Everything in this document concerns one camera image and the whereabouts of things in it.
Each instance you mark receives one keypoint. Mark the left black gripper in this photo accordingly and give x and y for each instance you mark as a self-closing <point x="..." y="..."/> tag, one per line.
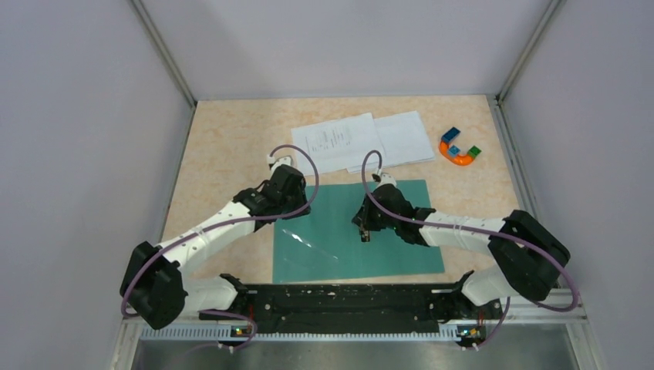
<point x="301" y="197"/>

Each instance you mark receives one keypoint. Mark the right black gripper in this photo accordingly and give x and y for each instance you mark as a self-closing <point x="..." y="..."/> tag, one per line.
<point x="363" y="218"/>

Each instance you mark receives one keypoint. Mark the green plastic folder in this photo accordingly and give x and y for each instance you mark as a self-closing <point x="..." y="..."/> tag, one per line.
<point x="326" y="245"/>

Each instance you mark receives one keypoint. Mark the printed white paper sheet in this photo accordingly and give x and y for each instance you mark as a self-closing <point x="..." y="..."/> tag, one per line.
<point x="338" y="144"/>

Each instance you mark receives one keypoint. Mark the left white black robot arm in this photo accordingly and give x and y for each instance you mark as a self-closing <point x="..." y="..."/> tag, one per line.
<point x="158" y="283"/>

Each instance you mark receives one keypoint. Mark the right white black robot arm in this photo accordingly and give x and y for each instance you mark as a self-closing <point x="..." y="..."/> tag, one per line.
<point x="528" y="259"/>

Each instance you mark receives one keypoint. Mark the blank white paper sheets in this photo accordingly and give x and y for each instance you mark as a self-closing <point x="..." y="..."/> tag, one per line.
<point x="404" y="139"/>

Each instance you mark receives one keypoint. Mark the light blue toy brick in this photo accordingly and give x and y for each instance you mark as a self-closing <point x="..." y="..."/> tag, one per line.
<point x="453" y="151"/>

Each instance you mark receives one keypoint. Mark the orange curved toy block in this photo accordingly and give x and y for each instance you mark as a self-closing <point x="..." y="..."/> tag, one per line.
<point x="459" y="160"/>

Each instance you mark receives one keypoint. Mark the dark blue toy brick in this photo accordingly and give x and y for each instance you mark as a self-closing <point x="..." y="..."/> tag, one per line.
<point x="450" y="135"/>

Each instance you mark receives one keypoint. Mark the green toy brick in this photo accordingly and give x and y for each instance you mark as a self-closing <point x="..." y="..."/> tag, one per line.
<point x="473" y="152"/>

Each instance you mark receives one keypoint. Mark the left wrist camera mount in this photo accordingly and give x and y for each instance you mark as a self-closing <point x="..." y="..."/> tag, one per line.
<point x="275" y="163"/>

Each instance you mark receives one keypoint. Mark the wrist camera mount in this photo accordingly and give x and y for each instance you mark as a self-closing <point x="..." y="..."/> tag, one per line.
<point x="383" y="179"/>
<point x="275" y="163"/>

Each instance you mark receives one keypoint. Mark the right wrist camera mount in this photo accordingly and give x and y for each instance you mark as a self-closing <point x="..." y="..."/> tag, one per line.
<point x="383" y="179"/>

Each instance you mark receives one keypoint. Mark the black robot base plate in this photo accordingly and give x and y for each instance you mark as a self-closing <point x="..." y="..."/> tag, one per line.
<point x="357" y="308"/>

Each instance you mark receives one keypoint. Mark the grey slotted cable duct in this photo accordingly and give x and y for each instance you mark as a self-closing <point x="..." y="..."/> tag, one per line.
<point x="218" y="332"/>

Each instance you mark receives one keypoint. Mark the aluminium frame rail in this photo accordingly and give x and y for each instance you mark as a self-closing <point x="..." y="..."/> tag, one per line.
<point x="523" y="311"/>

